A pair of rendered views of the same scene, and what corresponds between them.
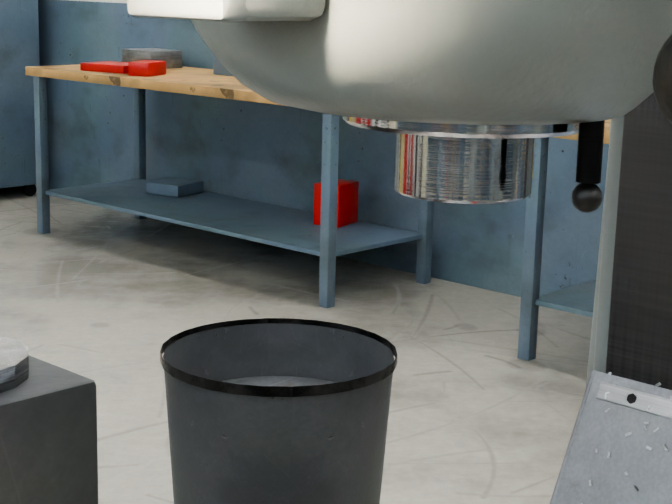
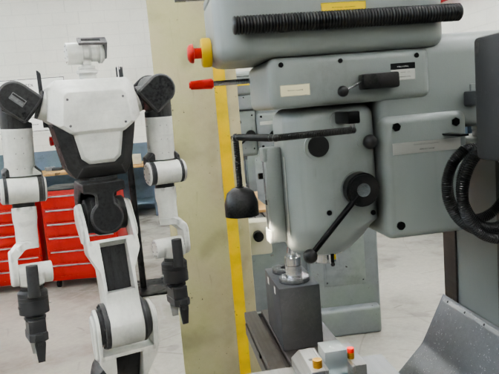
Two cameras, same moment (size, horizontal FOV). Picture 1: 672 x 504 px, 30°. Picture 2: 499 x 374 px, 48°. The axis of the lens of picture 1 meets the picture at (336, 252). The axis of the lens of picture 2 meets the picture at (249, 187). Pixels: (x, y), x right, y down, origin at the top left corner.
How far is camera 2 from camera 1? 98 cm
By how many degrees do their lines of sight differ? 38
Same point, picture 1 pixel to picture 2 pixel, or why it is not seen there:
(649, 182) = (447, 248)
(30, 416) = (304, 289)
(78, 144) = not seen: hidden behind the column
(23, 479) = (303, 301)
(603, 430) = (441, 309)
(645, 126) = (445, 235)
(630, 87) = (333, 249)
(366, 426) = not seen: outside the picture
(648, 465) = (447, 318)
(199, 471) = not seen: hidden behind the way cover
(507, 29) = (302, 245)
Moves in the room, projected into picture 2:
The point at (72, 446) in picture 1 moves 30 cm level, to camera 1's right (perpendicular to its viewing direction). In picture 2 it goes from (314, 296) to (416, 312)
